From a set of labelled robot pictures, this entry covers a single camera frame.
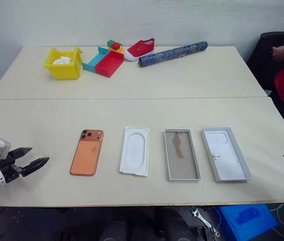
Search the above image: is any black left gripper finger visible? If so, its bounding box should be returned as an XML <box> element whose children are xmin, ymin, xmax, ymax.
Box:
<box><xmin>7</xmin><ymin>147</ymin><xmax>33</xmax><ymax>160</ymax></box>
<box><xmin>21</xmin><ymin>156</ymin><xmax>50</xmax><ymax>178</ymax></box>

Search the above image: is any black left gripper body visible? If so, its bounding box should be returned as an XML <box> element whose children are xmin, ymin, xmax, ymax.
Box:
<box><xmin>0</xmin><ymin>150</ymin><xmax>23</xmax><ymax>184</ymax></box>

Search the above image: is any orange smartphone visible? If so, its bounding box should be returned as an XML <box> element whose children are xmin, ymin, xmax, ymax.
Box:
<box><xmin>69</xmin><ymin>129</ymin><xmax>105</xmax><ymax>177</ymax></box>

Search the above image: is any white plastic phone tray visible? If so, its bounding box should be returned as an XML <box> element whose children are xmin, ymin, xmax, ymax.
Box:
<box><xmin>119</xmin><ymin>126</ymin><xmax>150</xmax><ymax>177</ymax></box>

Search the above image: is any blue plastic box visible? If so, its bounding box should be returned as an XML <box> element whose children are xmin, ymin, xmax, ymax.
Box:
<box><xmin>218</xmin><ymin>203</ymin><xmax>278</xmax><ymax>241</ymax></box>

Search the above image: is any person's hand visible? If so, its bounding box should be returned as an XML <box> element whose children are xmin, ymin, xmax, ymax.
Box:
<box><xmin>271</xmin><ymin>46</ymin><xmax>284</xmax><ymax>61</ymax></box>

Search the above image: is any yellow plastic bin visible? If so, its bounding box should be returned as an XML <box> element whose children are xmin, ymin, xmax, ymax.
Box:
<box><xmin>43</xmin><ymin>47</ymin><xmax>83</xmax><ymax>81</ymax></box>

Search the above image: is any white item in yellow bin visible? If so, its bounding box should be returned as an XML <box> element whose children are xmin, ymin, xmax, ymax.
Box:
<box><xmin>52</xmin><ymin>56</ymin><xmax>73</xmax><ymax>66</ymax></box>

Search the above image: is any dark rounded shape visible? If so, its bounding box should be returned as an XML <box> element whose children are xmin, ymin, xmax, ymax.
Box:
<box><xmin>156</xmin><ymin>207</ymin><xmax>196</xmax><ymax>241</ymax></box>
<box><xmin>98</xmin><ymin>215</ymin><xmax>133</xmax><ymax>241</ymax></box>

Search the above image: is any black chair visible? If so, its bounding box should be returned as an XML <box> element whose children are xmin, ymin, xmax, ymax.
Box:
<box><xmin>246</xmin><ymin>32</ymin><xmax>284</xmax><ymax>94</ymax></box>

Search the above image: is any silver wrench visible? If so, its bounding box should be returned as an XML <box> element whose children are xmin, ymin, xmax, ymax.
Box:
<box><xmin>190</xmin><ymin>206</ymin><xmax>219</xmax><ymax>237</ymax></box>

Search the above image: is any teal plastic tray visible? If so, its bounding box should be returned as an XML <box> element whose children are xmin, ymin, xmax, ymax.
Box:
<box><xmin>81</xmin><ymin>46</ymin><xmax>111</xmax><ymax>74</ymax></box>

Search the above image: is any black metal clamp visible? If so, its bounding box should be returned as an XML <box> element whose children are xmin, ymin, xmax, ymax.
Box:
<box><xmin>196</xmin><ymin>225</ymin><xmax>217</xmax><ymax>241</ymax></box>

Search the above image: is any red plastic tray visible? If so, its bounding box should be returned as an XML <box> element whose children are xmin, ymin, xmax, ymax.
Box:
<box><xmin>95</xmin><ymin>51</ymin><xmax>125</xmax><ymax>78</ymax></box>

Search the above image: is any yellow toy block plate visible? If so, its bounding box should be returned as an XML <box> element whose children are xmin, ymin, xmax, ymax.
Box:
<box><xmin>108</xmin><ymin>46</ymin><xmax>126</xmax><ymax>54</ymax></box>

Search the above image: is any red canvas shoe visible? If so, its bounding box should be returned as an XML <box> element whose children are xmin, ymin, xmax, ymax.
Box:
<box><xmin>123</xmin><ymin>38</ymin><xmax>156</xmax><ymax>62</ymax></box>

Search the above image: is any blue patterned rolled tube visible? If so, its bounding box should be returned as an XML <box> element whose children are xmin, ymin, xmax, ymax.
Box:
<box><xmin>138</xmin><ymin>41</ymin><xmax>209</xmax><ymax>69</ymax></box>

